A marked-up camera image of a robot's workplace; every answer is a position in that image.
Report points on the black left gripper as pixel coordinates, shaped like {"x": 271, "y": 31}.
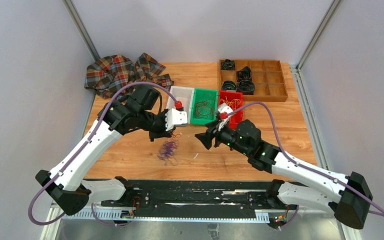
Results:
{"x": 162, "y": 133}

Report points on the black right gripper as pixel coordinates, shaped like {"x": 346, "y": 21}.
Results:
{"x": 206, "y": 137}

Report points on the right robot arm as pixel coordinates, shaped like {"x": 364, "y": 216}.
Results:
{"x": 345, "y": 196}

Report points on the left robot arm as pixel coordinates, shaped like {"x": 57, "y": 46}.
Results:
{"x": 65, "y": 182}

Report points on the green plastic bin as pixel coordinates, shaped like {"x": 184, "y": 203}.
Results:
{"x": 204, "y": 106}

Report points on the white plastic bin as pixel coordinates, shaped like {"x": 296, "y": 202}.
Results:
{"x": 184, "y": 95}

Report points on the red plastic bin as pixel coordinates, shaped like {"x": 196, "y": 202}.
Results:
{"x": 235, "y": 101}

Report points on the plaid flannel shirt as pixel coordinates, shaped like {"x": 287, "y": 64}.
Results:
{"x": 109, "y": 74}

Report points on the wooden compartment tray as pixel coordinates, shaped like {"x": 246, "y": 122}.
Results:
{"x": 257, "y": 79}

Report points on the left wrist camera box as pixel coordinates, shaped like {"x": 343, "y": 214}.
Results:
{"x": 175, "y": 118}

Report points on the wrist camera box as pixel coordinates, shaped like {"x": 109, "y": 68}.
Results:
{"x": 175, "y": 118}
{"x": 223, "y": 111}

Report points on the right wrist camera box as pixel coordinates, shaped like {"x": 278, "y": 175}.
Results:
{"x": 223, "y": 111}

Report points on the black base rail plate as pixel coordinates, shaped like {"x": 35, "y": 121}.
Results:
{"x": 207, "y": 200}

